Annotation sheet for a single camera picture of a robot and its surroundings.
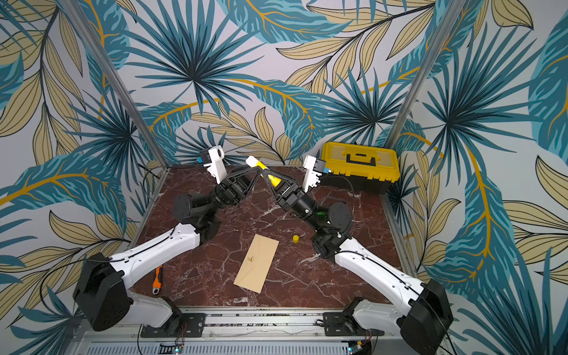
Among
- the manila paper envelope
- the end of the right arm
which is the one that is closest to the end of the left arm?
the end of the right arm

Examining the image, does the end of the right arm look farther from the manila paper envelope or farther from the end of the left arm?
the manila paper envelope

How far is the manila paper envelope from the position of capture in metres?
0.84
